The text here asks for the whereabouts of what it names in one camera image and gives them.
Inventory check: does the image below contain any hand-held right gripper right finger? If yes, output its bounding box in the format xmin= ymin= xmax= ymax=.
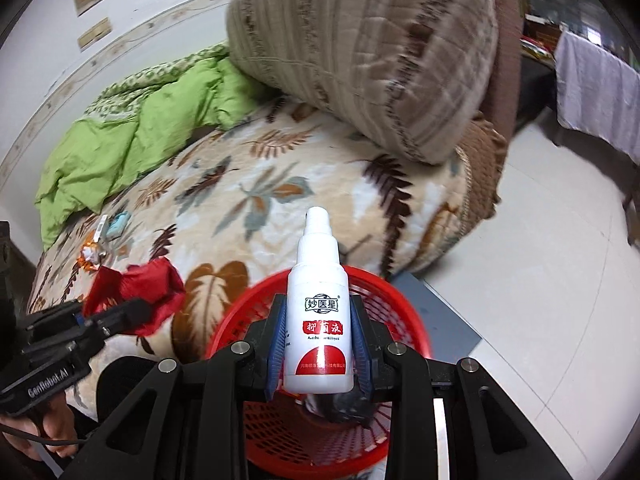
xmin=349 ymin=296 xmax=576 ymax=480

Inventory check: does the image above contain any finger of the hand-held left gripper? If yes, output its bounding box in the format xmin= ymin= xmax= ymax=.
xmin=97 ymin=299 xmax=154 ymax=339
xmin=26 ymin=300 xmax=87 ymax=333

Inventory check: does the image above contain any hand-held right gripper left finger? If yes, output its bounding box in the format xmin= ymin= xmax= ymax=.
xmin=59 ymin=294 xmax=289 ymax=480

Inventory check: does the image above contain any red wrapper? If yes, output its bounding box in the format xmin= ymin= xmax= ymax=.
xmin=82 ymin=256 xmax=187 ymax=337

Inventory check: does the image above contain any white spray bottle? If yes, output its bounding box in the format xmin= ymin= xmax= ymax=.
xmin=282 ymin=206 xmax=351 ymax=395

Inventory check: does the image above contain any red plastic basket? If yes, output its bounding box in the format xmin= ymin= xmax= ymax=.
xmin=205 ymin=266 xmax=435 ymax=477

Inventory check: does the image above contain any person's left hand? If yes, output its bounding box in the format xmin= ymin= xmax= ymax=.
xmin=0 ymin=394 xmax=79 ymax=461

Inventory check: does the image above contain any dark crumpled bag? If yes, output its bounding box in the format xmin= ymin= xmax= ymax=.
xmin=304 ymin=389 xmax=377 ymax=427

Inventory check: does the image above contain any orange snack packet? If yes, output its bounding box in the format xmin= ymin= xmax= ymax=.
xmin=76 ymin=230 xmax=109 ymax=274

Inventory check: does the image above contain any grey floor mat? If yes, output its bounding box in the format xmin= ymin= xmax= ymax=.
xmin=394 ymin=272 xmax=484 ymax=357

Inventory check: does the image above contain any leaf printed blanket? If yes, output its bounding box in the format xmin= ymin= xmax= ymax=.
xmin=27 ymin=97 xmax=474 ymax=411

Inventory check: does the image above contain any green quilt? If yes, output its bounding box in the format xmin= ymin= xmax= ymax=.
xmin=34 ymin=42 xmax=272 ymax=252

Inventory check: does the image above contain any brown knitted bed cover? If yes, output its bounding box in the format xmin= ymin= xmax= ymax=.
xmin=451 ymin=110 xmax=509 ymax=222

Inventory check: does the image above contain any beige quilted pillow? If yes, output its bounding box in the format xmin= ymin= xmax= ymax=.
xmin=226 ymin=0 xmax=501 ymax=166

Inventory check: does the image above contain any brown headboard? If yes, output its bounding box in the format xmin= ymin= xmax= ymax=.
xmin=479 ymin=0 xmax=527 ymax=137

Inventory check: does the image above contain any white table cloth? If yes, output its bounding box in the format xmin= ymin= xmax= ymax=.
xmin=554 ymin=30 xmax=640 ymax=167

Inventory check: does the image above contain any black cable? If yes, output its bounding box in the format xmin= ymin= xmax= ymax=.
xmin=0 ymin=416 xmax=88 ymax=447

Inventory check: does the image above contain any small wall plaque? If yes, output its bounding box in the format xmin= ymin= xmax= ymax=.
xmin=77 ymin=16 xmax=112 ymax=51

